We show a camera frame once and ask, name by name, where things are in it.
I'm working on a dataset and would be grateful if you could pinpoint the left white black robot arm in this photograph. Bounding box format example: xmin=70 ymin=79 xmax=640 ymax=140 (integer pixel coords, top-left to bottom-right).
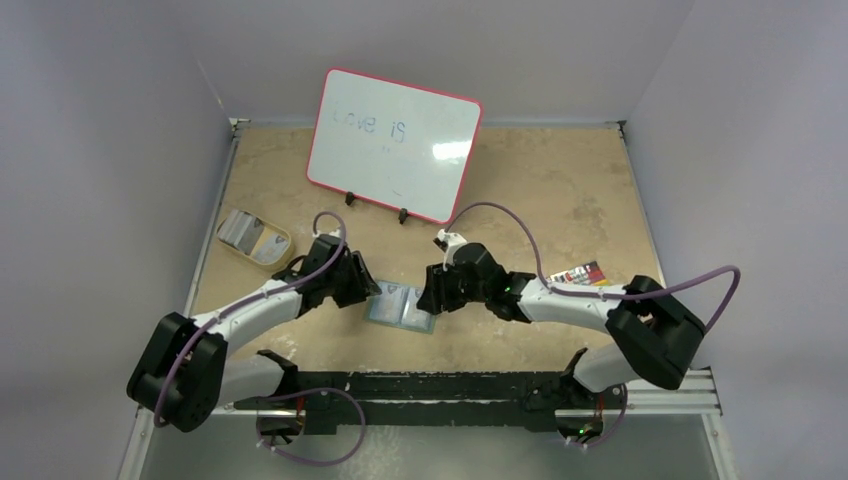
xmin=126 ymin=234 xmax=381 ymax=432

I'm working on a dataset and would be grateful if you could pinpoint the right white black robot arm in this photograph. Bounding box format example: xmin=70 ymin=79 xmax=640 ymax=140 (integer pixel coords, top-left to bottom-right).
xmin=416 ymin=243 xmax=707 ymax=407

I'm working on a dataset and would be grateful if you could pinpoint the loose VIP card in tray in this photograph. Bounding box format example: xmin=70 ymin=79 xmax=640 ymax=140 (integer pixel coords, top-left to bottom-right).
xmin=252 ymin=235 xmax=290 ymax=265

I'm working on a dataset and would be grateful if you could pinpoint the stack of credit cards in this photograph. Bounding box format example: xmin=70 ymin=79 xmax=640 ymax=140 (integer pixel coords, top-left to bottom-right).
xmin=216 ymin=209 xmax=264 ymax=255

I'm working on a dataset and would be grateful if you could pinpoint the colourful marker pack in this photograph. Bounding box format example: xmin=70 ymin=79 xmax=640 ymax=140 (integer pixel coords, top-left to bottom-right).
xmin=548 ymin=260 xmax=610 ymax=286

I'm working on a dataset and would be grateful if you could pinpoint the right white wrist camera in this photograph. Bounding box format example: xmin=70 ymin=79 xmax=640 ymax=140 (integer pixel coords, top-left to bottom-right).
xmin=433 ymin=229 xmax=467 ymax=269

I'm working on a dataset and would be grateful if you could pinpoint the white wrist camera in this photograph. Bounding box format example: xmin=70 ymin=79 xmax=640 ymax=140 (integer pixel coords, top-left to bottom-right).
xmin=312 ymin=226 xmax=346 ymax=246
xmin=433 ymin=229 xmax=467 ymax=269

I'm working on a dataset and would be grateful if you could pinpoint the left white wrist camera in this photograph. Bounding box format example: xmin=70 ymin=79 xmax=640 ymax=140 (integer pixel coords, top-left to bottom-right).
xmin=312 ymin=226 xmax=346 ymax=246

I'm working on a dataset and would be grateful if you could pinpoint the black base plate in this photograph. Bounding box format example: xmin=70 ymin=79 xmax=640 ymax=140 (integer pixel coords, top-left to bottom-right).
xmin=235 ymin=371 xmax=626 ymax=435

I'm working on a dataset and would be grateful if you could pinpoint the white board with red frame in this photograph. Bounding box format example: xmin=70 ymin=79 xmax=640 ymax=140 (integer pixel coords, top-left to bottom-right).
xmin=306 ymin=68 xmax=484 ymax=224

